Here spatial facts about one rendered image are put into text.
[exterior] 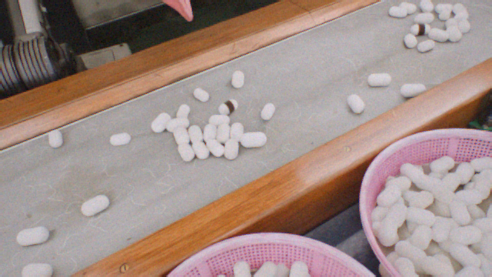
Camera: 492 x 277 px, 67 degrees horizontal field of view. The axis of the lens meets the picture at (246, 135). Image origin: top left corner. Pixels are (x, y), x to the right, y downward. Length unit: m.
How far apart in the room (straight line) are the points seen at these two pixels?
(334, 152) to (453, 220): 0.16
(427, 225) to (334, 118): 0.21
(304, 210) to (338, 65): 0.32
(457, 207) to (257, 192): 0.23
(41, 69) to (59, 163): 0.28
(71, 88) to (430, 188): 0.59
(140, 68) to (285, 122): 0.30
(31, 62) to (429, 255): 0.75
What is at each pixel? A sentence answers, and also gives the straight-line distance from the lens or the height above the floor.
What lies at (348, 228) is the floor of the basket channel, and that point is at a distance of 0.54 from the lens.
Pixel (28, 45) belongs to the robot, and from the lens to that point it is 0.88.
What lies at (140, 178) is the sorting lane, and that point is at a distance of 0.55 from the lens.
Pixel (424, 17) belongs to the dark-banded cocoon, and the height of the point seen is 0.76.
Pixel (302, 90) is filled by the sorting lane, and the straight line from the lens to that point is 0.64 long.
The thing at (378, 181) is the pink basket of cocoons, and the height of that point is 0.74.
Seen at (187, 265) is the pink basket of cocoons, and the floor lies 0.77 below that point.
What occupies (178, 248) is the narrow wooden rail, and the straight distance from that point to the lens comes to 0.43.
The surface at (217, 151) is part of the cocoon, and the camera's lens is 0.52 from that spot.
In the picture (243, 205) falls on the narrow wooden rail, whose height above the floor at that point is 0.76.
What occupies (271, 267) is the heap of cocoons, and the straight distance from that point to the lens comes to 0.43.
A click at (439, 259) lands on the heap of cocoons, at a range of 0.47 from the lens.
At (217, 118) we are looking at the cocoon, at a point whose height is 0.76.
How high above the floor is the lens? 1.12
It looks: 43 degrees down
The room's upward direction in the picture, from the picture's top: 8 degrees counter-clockwise
